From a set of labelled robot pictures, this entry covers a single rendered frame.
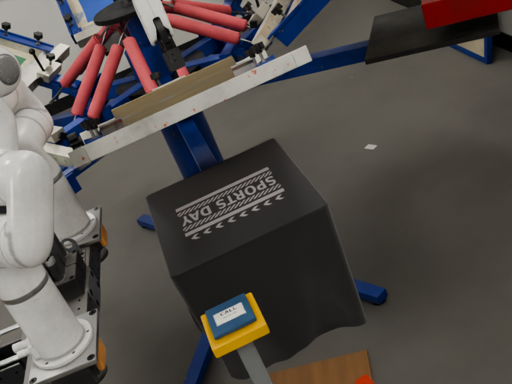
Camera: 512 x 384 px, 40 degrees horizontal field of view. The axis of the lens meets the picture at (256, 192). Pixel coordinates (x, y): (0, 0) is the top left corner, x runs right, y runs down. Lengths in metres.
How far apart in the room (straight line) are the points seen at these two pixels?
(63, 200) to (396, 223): 1.92
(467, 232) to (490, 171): 0.45
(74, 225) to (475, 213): 1.98
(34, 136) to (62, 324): 0.49
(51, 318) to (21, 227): 0.22
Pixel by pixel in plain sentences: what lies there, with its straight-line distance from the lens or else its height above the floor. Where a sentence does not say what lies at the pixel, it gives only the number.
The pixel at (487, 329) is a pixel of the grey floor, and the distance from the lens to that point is 2.73.
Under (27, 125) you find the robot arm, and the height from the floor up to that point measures 1.44.
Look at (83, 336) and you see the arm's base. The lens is 1.44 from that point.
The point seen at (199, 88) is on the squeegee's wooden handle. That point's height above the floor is 1.18.
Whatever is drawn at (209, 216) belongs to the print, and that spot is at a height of 0.95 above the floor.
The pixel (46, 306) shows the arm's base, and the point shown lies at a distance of 1.37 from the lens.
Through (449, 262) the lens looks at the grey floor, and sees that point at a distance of 3.03.
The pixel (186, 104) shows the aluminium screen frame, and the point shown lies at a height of 1.37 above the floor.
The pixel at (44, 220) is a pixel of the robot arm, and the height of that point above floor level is 1.42.
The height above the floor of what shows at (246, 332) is 0.95.
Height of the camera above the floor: 1.94
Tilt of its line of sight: 30 degrees down
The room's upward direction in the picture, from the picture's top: 23 degrees counter-clockwise
